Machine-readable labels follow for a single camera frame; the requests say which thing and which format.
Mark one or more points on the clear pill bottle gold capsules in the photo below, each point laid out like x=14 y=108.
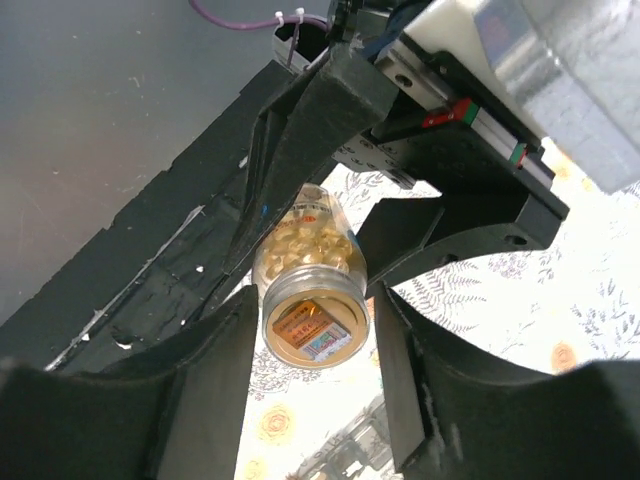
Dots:
x=312 y=278

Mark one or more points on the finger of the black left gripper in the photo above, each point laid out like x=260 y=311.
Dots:
x=404 y=238
x=297 y=132

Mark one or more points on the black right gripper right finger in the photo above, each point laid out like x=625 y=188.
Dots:
x=456 y=411

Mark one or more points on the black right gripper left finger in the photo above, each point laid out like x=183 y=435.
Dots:
x=174 y=411

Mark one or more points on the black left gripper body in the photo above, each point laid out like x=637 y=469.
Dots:
x=445 y=128

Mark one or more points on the floral tablecloth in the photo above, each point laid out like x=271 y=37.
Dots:
x=550 y=311

